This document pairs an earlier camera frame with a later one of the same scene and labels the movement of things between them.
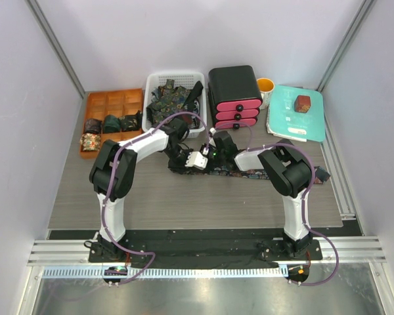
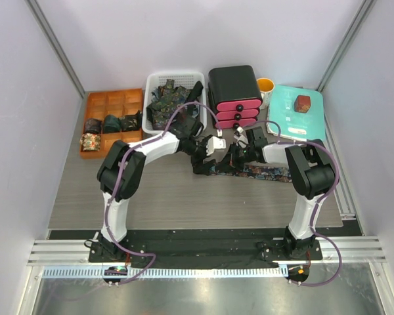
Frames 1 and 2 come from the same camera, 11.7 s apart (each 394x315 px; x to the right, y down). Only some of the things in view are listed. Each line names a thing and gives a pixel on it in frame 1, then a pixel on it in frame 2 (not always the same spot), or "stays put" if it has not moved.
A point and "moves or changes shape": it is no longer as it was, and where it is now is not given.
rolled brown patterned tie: [93, 125] stays put
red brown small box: [302, 104] stays put
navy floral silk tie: [320, 174] moves or changes shape
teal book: [283, 121] stays put
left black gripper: [180, 168] -> [197, 164]
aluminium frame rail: [351, 250] stays put
